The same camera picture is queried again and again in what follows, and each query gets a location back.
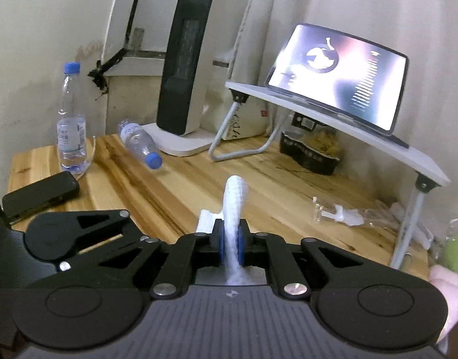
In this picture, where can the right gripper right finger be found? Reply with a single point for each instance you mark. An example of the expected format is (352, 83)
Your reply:
(271, 253)

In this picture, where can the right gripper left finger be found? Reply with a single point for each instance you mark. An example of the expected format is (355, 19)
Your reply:
(189, 254)

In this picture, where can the white cloth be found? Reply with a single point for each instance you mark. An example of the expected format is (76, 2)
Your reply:
(231, 273)

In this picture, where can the black snack box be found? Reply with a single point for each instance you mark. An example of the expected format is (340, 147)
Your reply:
(311, 144)

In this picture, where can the clear plastic wrapper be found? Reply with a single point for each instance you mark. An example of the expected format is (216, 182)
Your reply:
(379, 217)

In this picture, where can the lying clear water bottle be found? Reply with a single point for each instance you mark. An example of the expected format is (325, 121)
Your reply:
(139, 143)

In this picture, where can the beige paper bag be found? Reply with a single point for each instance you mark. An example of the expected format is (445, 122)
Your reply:
(250, 119)

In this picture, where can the white folding lap desk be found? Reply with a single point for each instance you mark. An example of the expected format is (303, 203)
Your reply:
(429, 174)

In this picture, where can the standing clear water bottle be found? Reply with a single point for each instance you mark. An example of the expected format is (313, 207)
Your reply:
(71, 125)

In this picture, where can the tablet with dark screen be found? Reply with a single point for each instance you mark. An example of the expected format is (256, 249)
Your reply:
(342, 73)

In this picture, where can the green object in plastic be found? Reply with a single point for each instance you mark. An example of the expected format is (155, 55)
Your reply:
(450, 253)

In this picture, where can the pink fluffy object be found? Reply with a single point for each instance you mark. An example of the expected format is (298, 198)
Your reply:
(446, 281)

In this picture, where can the black and white space heater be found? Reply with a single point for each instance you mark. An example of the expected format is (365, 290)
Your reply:
(185, 75)

